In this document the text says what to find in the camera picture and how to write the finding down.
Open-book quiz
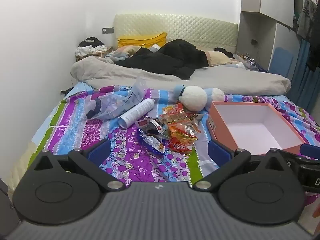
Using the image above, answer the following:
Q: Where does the clear blue plastic bag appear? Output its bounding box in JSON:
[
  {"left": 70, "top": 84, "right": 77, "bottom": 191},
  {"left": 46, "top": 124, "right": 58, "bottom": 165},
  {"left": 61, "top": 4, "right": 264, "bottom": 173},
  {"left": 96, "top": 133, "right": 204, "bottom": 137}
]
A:
[{"left": 86, "top": 76, "right": 147, "bottom": 120}]

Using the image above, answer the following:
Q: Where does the blue curtain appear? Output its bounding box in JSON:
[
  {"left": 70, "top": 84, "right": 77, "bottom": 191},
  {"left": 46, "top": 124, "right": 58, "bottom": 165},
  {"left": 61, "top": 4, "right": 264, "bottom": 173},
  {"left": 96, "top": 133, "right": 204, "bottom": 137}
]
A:
[{"left": 286, "top": 39, "right": 320, "bottom": 110}]

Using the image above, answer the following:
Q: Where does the white and blue plush toy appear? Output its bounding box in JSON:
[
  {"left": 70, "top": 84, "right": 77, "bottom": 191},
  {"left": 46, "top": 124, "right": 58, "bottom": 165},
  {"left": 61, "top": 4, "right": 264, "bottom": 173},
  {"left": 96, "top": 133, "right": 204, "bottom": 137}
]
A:
[{"left": 174, "top": 85, "right": 225, "bottom": 112}]

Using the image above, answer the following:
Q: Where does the blue foam mat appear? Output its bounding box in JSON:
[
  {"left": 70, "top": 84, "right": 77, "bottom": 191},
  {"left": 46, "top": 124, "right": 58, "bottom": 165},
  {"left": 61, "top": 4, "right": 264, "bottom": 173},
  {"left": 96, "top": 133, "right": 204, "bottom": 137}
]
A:
[{"left": 268, "top": 47, "right": 294, "bottom": 77}]

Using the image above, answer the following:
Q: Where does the clear snack packet red label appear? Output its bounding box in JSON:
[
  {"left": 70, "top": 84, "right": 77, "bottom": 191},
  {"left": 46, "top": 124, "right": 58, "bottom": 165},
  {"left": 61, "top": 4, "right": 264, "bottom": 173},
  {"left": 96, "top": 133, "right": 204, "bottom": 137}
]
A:
[{"left": 167, "top": 139, "right": 193, "bottom": 154}]

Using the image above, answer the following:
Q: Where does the blue and white snack packet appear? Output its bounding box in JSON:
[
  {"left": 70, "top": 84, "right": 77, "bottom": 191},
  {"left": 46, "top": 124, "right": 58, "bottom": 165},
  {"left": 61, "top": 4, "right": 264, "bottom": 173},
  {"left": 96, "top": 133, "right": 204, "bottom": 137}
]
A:
[{"left": 140, "top": 134, "right": 165, "bottom": 155}]

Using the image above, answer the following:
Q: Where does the grey hanging jacket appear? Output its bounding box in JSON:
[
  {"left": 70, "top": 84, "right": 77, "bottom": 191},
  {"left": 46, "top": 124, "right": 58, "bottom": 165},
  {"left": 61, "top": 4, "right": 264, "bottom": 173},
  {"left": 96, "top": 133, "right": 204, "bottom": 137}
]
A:
[{"left": 297, "top": 0, "right": 317, "bottom": 40}]

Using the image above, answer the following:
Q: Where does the black hanging coat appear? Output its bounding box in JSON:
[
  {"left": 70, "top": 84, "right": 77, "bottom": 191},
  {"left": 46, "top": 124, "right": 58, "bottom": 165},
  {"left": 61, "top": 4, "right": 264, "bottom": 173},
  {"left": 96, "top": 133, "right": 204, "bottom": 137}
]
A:
[{"left": 306, "top": 0, "right": 320, "bottom": 71}]

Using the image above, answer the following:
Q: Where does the black and white snack packet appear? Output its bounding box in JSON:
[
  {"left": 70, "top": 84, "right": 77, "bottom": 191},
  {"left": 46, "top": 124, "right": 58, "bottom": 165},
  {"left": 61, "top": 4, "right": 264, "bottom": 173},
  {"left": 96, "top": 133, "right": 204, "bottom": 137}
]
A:
[{"left": 135, "top": 119, "right": 165, "bottom": 137}]

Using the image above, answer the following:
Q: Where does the red foil snack packet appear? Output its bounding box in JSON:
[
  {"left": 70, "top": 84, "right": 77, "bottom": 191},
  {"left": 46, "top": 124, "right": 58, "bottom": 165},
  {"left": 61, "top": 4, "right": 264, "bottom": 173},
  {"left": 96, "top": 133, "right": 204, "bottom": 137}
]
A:
[{"left": 162, "top": 104, "right": 187, "bottom": 115}]

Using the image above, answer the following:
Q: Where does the black clothing pile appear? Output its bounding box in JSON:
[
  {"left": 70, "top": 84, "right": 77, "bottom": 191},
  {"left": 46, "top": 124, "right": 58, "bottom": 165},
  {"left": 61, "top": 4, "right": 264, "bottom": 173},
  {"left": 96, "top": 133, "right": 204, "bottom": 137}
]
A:
[{"left": 115, "top": 39, "right": 209, "bottom": 80}]

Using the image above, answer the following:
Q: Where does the white cylindrical tube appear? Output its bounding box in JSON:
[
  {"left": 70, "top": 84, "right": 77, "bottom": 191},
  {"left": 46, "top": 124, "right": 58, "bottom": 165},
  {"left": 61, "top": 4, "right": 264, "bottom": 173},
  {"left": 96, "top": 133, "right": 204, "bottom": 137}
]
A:
[{"left": 118, "top": 98, "right": 155, "bottom": 130}]

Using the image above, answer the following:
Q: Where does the beige pillow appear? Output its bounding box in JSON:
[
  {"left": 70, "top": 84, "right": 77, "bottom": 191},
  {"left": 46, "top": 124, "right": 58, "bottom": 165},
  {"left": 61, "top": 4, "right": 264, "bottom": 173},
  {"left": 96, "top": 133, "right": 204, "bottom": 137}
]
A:
[{"left": 206, "top": 51, "right": 234, "bottom": 67}]

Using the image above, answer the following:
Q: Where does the grey duvet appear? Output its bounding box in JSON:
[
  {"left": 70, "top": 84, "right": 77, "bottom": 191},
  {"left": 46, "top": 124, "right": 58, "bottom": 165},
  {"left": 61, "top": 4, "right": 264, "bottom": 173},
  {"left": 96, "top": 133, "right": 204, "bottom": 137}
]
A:
[{"left": 70, "top": 55, "right": 292, "bottom": 95}]

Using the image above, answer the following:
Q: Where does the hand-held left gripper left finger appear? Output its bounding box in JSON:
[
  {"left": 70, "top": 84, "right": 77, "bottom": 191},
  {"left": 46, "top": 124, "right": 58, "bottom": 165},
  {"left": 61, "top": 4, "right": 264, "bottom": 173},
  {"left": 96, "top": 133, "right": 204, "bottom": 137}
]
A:
[{"left": 34, "top": 137, "right": 125, "bottom": 192}]

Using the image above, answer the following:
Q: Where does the orange clear snack packet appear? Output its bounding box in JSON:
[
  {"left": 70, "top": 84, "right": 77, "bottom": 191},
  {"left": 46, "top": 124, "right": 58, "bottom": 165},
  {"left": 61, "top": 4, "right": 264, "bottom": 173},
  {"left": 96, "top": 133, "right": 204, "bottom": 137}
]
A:
[{"left": 169, "top": 124, "right": 198, "bottom": 140}]

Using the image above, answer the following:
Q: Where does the cream quilted headboard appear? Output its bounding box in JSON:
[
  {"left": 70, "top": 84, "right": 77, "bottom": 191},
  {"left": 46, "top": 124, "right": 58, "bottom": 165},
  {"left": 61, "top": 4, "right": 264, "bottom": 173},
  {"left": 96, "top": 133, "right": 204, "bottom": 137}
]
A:
[{"left": 114, "top": 14, "right": 238, "bottom": 52}]

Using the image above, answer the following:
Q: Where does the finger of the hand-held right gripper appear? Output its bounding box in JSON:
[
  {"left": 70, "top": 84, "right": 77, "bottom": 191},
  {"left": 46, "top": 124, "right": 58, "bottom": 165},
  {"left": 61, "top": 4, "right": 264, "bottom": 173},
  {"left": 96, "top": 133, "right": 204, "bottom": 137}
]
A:
[{"left": 281, "top": 144, "right": 320, "bottom": 167}]

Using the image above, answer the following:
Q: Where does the clothes pile on nightstand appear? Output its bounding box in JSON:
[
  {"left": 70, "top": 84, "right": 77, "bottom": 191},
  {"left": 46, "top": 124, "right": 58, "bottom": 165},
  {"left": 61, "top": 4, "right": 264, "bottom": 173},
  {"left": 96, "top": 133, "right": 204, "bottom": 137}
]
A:
[{"left": 76, "top": 37, "right": 108, "bottom": 57}]

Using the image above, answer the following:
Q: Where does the pink cardboard box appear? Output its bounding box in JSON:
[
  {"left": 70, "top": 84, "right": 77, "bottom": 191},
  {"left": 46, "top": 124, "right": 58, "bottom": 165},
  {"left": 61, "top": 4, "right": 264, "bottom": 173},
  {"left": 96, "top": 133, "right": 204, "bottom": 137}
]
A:
[{"left": 206, "top": 102, "right": 307, "bottom": 155}]

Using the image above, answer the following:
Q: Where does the yellow pillow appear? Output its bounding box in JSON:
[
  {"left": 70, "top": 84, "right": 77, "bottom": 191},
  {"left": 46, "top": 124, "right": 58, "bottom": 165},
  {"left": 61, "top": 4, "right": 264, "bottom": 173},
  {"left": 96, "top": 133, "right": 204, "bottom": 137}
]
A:
[{"left": 117, "top": 32, "right": 167, "bottom": 48}]

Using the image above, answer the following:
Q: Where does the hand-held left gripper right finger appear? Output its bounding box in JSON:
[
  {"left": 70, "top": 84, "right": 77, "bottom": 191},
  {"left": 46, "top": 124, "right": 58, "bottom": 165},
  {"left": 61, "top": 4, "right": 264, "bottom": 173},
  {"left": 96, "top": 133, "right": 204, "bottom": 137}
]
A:
[{"left": 194, "top": 139, "right": 292, "bottom": 192}]

